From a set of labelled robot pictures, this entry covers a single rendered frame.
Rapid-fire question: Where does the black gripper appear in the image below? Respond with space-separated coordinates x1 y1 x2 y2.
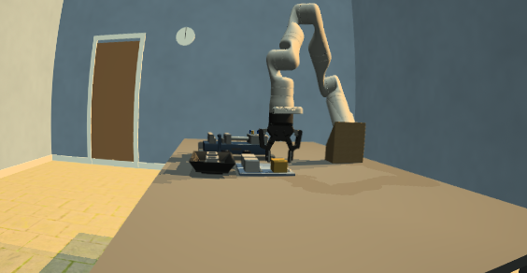
258 113 303 163

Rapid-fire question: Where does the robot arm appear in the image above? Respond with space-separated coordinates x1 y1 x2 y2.
266 4 355 127

